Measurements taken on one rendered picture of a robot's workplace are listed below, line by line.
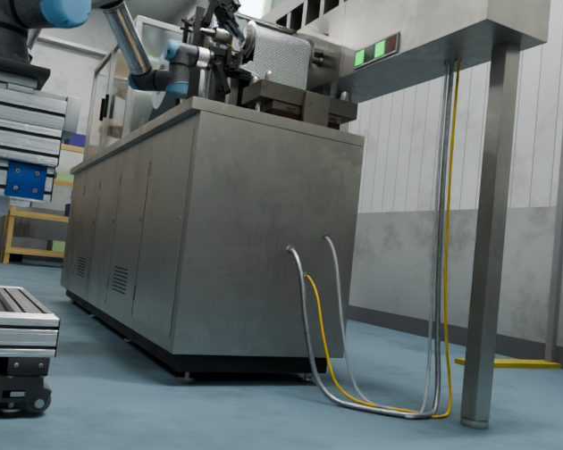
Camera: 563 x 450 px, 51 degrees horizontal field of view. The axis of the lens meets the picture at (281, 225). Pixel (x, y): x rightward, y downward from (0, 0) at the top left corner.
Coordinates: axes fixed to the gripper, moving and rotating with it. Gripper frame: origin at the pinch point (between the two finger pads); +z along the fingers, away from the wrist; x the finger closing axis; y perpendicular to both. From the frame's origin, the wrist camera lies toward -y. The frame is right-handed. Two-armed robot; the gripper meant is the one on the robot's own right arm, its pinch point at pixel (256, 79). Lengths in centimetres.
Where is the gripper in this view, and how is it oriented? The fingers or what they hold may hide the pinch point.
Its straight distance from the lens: 230.3
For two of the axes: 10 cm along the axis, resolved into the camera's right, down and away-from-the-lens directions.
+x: -4.7, 0.1, 8.8
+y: 1.1, -9.9, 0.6
